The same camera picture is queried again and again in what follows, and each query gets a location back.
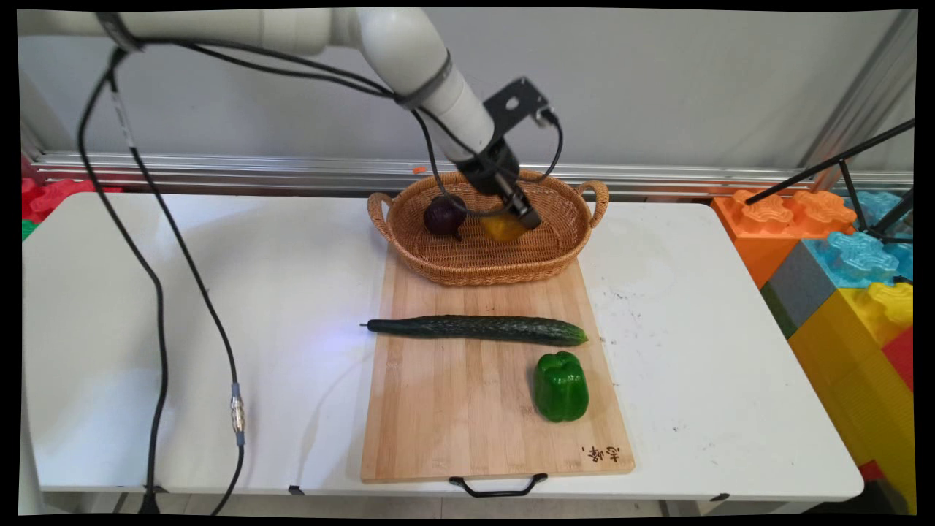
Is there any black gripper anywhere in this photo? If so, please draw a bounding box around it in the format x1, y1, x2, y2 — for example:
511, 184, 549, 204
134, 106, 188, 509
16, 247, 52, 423
454, 137, 543, 230

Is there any yellow-brown fruit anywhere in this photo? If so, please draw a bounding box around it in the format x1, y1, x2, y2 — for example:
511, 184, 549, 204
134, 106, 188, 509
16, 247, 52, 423
480, 212, 529, 244

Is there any woven wicker basket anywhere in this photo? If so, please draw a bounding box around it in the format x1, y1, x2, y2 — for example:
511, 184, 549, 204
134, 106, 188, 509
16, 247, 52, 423
367, 169, 610, 287

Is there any purple onion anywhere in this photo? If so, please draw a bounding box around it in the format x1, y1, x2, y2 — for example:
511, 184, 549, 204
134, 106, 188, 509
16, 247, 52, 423
423, 194, 468, 243

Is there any long dark green cucumber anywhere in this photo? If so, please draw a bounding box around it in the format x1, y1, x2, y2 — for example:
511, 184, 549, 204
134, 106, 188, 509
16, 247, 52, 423
359, 314, 589, 348

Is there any green bell pepper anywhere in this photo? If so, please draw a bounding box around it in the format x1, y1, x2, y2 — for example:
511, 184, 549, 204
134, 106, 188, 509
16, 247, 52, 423
532, 351, 590, 424

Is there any wooden cutting board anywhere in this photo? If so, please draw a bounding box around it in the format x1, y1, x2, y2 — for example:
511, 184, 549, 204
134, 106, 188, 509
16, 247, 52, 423
360, 247, 636, 499

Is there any orange building block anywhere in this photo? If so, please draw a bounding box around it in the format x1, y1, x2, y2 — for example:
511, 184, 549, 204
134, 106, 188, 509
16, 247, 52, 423
711, 188, 858, 290

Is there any grey building block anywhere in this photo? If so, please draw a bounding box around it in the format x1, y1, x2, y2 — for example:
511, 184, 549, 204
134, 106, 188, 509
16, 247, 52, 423
760, 240, 838, 341

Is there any black tripod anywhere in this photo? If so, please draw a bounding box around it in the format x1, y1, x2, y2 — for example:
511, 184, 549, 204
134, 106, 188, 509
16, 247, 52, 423
744, 119, 916, 246

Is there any blue building block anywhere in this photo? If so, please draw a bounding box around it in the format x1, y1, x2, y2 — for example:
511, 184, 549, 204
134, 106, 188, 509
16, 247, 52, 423
844, 191, 915, 236
802, 231, 915, 290

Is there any yellow building block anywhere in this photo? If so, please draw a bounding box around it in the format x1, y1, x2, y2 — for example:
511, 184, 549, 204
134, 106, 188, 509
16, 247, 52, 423
787, 281, 918, 514

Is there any red building block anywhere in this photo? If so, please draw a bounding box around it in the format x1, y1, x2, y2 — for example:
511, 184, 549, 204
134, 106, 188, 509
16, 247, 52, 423
20, 175, 121, 223
881, 326, 916, 393

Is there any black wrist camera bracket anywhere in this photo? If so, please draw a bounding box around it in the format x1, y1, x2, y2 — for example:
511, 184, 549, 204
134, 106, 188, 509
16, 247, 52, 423
481, 76, 561, 137

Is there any aluminium frame rail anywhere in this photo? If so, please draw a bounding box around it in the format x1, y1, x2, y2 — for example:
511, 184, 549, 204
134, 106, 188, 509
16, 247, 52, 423
28, 150, 915, 203

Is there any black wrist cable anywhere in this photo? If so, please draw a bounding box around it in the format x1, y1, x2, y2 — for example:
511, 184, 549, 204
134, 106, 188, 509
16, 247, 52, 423
135, 37, 565, 220

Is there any black cable with metal connector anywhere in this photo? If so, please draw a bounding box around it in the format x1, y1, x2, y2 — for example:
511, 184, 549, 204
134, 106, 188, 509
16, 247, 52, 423
106, 69, 247, 515

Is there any slanted aluminium frame post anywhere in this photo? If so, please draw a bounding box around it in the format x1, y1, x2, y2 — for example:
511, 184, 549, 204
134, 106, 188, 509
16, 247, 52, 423
798, 10, 918, 192

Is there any thick black cable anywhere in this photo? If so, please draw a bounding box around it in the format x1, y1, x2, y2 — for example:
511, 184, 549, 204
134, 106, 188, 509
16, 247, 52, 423
76, 45, 170, 515

